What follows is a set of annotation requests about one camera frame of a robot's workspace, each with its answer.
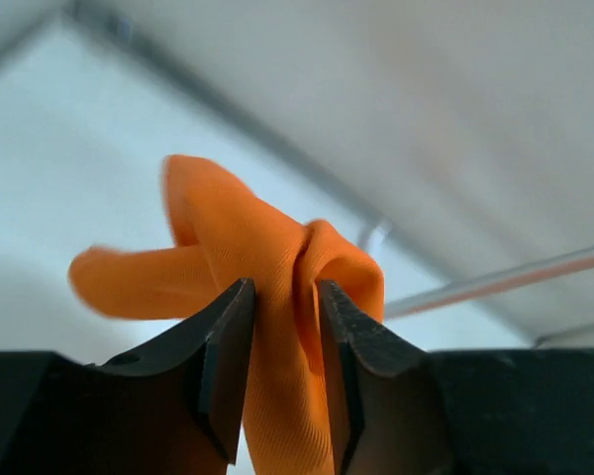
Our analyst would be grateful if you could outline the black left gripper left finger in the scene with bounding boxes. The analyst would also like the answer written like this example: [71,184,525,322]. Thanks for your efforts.
[46,279,255,474]

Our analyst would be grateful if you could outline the white clothes rack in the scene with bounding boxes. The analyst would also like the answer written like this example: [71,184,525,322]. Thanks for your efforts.
[385,245,594,319]

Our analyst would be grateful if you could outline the orange trousers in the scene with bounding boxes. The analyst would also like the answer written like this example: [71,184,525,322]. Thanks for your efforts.
[68,155,384,474]

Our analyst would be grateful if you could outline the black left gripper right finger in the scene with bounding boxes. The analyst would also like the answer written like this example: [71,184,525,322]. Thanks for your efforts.
[319,281,454,474]

